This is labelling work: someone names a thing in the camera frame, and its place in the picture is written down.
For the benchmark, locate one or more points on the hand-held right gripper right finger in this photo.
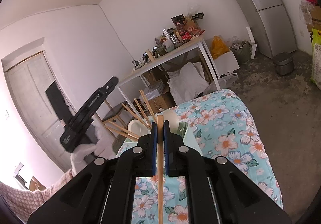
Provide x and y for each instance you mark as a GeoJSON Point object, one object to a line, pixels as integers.
{"type": "Point", "coordinates": [166, 148]}

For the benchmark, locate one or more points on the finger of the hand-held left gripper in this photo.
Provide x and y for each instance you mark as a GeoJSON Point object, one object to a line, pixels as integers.
{"type": "Point", "coordinates": [100, 98]}

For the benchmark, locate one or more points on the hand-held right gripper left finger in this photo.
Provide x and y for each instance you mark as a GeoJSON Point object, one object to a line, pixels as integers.
{"type": "Point", "coordinates": [154, 148]}

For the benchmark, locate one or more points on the mint green utensil holder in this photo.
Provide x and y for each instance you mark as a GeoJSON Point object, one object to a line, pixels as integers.
{"type": "Point", "coordinates": [193, 143]}

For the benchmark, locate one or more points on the pile of bamboo chopsticks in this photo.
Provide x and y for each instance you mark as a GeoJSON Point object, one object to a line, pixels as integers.
{"type": "Point", "coordinates": [144, 103]}

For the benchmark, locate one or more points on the single bamboo chopstick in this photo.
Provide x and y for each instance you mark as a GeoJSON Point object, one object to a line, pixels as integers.
{"type": "Point", "coordinates": [160, 201]}

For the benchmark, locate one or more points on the person's left forearm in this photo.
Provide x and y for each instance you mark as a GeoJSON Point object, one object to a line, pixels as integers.
{"type": "Point", "coordinates": [25, 196]}

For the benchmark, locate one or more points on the person's left hand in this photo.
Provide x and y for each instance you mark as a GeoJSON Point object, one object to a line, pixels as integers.
{"type": "Point", "coordinates": [82, 157]}

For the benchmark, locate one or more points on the wooden chair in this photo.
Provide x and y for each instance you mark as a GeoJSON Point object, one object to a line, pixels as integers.
{"type": "Point", "coordinates": [114, 114]}

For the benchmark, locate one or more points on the dark green utensil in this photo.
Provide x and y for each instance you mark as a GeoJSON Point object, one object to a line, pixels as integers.
{"type": "Point", "coordinates": [181, 130]}

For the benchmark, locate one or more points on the cream round spoon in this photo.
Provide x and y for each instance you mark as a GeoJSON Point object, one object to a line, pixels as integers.
{"type": "Point", "coordinates": [171, 118]}

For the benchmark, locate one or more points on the brown cardboard box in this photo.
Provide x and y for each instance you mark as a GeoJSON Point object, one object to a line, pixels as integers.
{"type": "Point", "coordinates": [156, 104]}

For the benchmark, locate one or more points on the grey storage box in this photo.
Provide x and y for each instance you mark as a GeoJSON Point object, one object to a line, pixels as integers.
{"type": "Point", "coordinates": [154, 91]}

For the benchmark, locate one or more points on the floral blue blanket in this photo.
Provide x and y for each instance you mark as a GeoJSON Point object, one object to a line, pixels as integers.
{"type": "Point", "coordinates": [225, 138]}

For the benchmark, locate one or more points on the white door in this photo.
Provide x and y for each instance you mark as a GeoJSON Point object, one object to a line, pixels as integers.
{"type": "Point", "coordinates": [30, 88]}

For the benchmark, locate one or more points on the white stuffed sack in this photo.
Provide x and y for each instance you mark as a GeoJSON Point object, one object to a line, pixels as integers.
{"type": "Point", "coordinates": [185, 81]}

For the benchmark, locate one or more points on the white table with wooden top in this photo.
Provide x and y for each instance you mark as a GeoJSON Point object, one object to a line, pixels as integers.
{"type": "Point", "coordinates": [170, 57]}

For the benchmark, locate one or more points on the white plastic bag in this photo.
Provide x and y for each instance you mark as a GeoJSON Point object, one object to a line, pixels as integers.
{"type": "Point", "coordinates": [220, 83]}

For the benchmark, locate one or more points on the white cardboard box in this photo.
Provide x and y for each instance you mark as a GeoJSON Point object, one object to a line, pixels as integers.
{"type": "Point", "coordinates": [227, 66]}

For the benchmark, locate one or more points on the brown bottle with red cap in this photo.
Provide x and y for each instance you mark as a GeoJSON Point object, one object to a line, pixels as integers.
{"type": "Point", "coordinates": [179, 31]}

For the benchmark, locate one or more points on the red labelled bottle pack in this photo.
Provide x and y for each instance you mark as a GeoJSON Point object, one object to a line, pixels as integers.
{"type": "Point", "coordinates": [187, 37]}

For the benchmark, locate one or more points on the black box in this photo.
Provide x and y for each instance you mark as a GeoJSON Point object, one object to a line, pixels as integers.
{"type": "Point", "coordinates": [178, 19]}

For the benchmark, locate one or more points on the orange plastic bag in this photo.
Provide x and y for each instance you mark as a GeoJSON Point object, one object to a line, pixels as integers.
{"type": "Point", "coordinates": [218, 45]}

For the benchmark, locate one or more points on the green bag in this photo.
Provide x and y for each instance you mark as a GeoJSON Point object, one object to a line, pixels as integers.
{"type": "Point", "coordinates": [243, 52]}

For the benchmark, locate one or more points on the white leaning board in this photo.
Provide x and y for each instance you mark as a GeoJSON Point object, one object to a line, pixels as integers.
{"type": "Point", "coordinates": [252, 45]}

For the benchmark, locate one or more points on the grey trash can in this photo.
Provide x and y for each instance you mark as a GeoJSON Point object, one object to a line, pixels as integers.
{"type": "Point", "coordinates": [283, 63]}

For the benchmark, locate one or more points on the silver refrigerator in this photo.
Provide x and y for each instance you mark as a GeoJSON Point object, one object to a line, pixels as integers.
{"type": "Point", "coordinates": [263, 13]}

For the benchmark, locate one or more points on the white and green sack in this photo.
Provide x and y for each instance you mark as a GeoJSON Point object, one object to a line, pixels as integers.
{"type": "Point", "coordinates": [316, 63]}

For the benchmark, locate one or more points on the open cardboard box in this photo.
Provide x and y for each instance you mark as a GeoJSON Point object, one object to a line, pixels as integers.
{"type": "Point", "coordinates": [313, 14]}

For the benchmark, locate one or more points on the white wall switch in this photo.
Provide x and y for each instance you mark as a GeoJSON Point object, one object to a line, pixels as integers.
{"type": "Point", "coordinates": [6, 114]}

